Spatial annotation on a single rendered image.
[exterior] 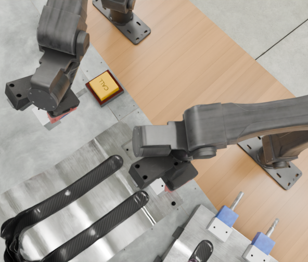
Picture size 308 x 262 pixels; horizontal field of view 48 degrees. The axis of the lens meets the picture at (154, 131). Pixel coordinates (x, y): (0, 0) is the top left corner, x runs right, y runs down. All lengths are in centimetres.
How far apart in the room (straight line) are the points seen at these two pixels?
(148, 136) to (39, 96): 21
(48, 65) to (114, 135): 30
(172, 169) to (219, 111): 17
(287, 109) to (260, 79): 52
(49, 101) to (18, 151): 39
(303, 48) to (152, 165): 166
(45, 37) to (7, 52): 48
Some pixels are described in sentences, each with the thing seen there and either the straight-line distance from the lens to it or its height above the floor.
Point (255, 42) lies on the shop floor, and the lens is 210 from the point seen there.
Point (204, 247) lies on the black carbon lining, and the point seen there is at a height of 85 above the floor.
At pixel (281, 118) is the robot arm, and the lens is 57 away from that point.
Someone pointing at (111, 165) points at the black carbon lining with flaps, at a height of 88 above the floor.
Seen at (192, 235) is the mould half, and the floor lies 86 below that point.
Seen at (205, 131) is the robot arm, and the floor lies 121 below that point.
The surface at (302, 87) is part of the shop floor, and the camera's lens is 208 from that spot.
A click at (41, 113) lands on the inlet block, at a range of 84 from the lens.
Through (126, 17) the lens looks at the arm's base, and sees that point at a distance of 107.
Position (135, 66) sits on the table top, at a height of 80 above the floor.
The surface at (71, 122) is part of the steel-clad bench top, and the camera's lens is 99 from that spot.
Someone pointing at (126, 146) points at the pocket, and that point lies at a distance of 89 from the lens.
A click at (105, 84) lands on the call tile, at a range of 98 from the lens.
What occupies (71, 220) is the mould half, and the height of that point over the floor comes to 90.
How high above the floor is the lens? 174
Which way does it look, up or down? 75 degrees down
